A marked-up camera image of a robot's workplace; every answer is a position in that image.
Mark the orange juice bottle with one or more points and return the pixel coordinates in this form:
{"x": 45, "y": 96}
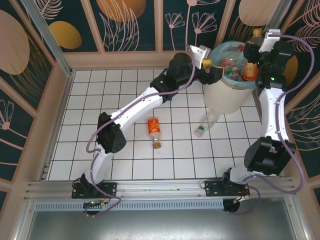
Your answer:
{"x": 250, "y": 72}

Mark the grey metal plate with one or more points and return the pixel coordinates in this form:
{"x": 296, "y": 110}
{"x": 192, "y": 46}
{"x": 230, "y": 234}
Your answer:
{"x": 160, "y": 225}

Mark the aluminium cross rail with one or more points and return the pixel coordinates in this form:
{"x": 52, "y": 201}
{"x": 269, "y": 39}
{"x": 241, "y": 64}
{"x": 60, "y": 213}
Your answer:
{"x": 162, "y": 190}

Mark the beige round bin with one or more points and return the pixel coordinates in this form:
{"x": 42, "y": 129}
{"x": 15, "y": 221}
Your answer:
{"x": 220, "y": 97}

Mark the aluminium side rail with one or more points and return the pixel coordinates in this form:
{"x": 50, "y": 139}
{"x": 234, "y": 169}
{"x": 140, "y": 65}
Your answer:
{"x": 64, "y": 100}
{"x": 257, "y": 100}

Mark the clear green cap bottle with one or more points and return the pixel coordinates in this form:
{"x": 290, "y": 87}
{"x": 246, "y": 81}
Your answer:
{"x": 208, "y": 121}

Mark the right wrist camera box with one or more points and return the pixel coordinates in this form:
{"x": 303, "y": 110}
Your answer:
{"x": 271, "y": 35}

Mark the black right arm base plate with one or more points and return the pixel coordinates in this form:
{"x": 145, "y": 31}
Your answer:
{"x": 212, "y": 188}

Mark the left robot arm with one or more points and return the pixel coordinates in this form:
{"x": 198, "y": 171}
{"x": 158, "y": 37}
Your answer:
{"x": 140, "y": 107}

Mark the aluminium corner post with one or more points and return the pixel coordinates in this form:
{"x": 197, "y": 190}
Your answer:
{"x": 50, "y": 42}
{"x": 277, "y": 15}

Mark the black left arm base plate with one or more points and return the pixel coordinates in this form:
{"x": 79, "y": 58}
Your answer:
{"x": 110, "y": 190}

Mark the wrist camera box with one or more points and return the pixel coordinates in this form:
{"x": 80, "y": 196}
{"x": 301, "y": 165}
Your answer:
{"x": 202, "y": 53}
{"x": 271, "y": 35}

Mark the orange label brown cap bottle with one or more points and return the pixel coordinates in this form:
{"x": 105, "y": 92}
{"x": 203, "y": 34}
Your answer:
{"x": 153, "y": 126}

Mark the light blue bin liner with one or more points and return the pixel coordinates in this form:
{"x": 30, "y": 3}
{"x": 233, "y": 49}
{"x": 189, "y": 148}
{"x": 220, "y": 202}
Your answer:
{"x": 237, "y": 83}

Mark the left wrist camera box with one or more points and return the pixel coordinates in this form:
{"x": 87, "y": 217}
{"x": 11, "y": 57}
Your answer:
{"x": 202, "y": 53}

